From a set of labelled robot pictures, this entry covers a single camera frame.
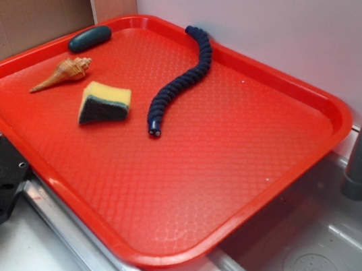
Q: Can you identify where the yellow and green sponge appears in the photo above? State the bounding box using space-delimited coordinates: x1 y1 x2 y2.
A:
78 81 132 124

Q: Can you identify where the grey sink basin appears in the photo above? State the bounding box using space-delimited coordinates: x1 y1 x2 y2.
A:
209 154 362 271

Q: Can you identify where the brown spiral seashell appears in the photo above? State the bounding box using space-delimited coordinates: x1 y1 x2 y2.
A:
30 57 92 93

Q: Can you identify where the dark blue braided rope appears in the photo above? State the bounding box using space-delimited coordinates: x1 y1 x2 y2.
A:
145 21 217 145

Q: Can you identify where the dark green oval soap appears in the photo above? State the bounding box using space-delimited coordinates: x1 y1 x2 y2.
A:
67 25 113 53

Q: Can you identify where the red plastic tray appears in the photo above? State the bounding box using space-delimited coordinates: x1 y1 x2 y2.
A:
0 15 353 267

